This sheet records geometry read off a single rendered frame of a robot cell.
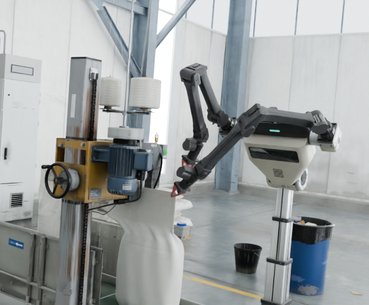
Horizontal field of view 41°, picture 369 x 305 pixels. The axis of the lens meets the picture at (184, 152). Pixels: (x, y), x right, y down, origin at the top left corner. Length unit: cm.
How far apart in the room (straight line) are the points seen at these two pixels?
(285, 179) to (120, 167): 101
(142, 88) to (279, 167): 92
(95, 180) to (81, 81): 51
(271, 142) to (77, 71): 112
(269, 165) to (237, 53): 873
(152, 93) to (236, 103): 887
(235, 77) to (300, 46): 159
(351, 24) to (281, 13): 159
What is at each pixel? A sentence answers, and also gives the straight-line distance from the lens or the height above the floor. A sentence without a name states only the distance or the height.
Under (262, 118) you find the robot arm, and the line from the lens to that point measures 241.
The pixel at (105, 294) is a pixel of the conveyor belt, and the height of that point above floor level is 38.
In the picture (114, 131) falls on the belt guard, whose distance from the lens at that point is 246.
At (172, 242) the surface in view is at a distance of 275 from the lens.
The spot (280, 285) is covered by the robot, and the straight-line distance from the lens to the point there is 311.
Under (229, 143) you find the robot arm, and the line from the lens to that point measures 249.
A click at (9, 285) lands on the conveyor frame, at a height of 34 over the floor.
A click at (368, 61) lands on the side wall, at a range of 1070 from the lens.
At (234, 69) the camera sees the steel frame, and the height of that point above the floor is 283.
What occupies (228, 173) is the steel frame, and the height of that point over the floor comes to 45.
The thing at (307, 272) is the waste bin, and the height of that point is 22.
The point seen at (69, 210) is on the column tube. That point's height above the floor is 97.
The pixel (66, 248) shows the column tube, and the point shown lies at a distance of 268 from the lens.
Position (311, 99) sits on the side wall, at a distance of 1094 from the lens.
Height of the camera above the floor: 145
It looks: 3 degrees down
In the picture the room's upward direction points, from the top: 4 degrees clockwise
